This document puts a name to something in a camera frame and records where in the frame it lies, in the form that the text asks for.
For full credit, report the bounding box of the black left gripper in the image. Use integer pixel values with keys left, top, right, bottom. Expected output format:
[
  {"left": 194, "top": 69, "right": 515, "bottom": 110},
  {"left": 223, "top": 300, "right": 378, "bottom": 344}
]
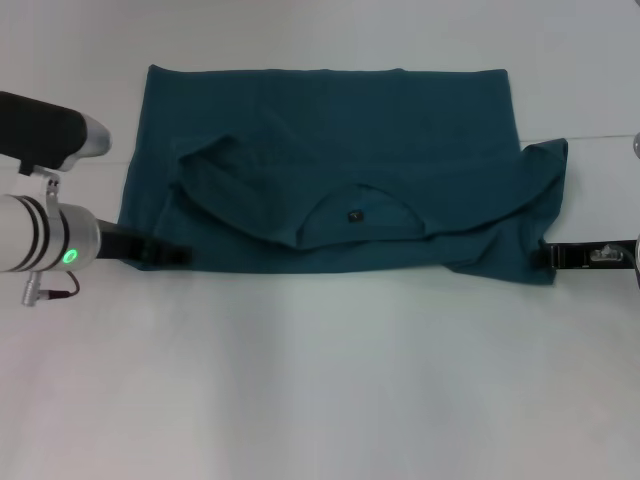
[{"left": 96, "top": 218, "right": 194, "bottom": 268}]

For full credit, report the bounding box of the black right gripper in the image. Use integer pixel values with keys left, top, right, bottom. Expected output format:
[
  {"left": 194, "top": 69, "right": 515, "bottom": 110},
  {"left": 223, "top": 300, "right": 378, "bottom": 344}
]
[{"left": 529, "top": 240, "right": 640, "bottom": 272}]

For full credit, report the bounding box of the teal blue FREE t-shirt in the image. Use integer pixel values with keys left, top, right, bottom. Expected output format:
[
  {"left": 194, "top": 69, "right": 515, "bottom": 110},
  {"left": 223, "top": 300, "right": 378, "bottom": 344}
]
[{"left": 115, "top": 63, "right": 571, "bottom": 290}]

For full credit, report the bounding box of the left wrist cable with connector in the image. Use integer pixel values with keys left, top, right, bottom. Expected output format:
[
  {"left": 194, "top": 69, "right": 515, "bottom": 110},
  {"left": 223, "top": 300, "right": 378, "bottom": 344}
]
[{"left": 20, "top": 269, "right": 82, "bottom": 308}]

